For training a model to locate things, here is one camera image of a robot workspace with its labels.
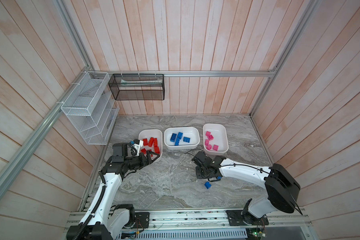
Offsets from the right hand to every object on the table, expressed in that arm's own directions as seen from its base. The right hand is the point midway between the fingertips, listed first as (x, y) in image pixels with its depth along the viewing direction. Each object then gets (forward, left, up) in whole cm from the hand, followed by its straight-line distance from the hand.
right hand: (197, 171), depth 86 cm
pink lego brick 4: (+18, -9, -2) cm, 20 cm away
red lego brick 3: (+22, +28, -4) cm, 36 cm away
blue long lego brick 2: (+23, +13, -3) cm, 26 cm away
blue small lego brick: (-7, -6, -3) cm, 10 cm away
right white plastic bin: (+33, -19, -4) cm, 38 cm away
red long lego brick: (+14, +35, -2) cm, 38 cm away
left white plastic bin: (+26, +36, +2) cm, 44 cm away
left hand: (-1, +23, +13) cm, 27 cm away
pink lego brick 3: (+22, -8, -3) cm, 24 cm away
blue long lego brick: (+25, +16, -2) cm, 30 cm away
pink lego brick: (+30, -10, -3) cm, 32 cm away
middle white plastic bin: (+29, +2, -1) cm, 29 cm away
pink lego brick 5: (+19, -14, -4) cm, 24 cm away
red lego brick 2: (+21, +31, -1) cm, 37 cm away
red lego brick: (+19, +34, +1) cm, 39 cm away
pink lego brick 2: (+26, -11, -2) cm, 29 cm away
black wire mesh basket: (+53, +41, +21) cm, 71 cm away
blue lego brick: (+27, +11, -1) cm, 29 cm away
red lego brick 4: (+14, +26, -1) cm, 29 cm away
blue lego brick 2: (+24, +6, -2) cm, 25 cm away
